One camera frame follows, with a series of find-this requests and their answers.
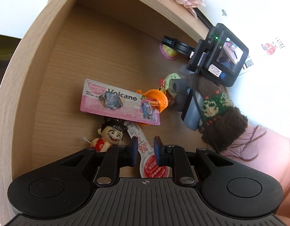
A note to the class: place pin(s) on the yellow tape roll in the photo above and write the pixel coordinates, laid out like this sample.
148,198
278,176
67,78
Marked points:
168,52

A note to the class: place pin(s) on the grinning boy figure keychain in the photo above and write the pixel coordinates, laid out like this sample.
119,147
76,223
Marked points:
110,132

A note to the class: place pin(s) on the pink sleeve forearm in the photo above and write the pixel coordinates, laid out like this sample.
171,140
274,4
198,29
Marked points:
265,150

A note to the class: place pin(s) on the orange plastic cup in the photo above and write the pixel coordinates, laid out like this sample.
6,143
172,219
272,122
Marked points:
153,103

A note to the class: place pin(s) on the pink Volcano snack pack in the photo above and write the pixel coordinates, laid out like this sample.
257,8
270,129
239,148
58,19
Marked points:
106,100

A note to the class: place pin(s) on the yellow cat figure keychain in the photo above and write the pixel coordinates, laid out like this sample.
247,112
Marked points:
167,87

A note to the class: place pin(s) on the red round jelly stick pack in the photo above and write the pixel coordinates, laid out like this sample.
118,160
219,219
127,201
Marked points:
148,164

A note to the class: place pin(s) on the white desk drawer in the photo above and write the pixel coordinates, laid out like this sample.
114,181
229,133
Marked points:
111,41

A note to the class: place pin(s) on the right hand in knit glove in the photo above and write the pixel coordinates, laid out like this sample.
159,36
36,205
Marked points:
221,122

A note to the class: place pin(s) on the black camera box with screen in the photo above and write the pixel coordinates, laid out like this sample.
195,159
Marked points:
220,57

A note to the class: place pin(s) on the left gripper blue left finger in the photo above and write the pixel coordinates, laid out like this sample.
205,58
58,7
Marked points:
115,158

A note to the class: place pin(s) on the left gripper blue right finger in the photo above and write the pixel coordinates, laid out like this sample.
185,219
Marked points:
176,158

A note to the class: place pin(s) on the white aigo computer case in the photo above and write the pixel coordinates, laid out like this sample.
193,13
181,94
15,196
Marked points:
250,19

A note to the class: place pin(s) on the white poster board red print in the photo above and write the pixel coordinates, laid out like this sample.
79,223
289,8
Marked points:
261,52

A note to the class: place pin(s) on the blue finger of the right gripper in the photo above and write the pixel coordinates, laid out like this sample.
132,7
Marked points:
180,47

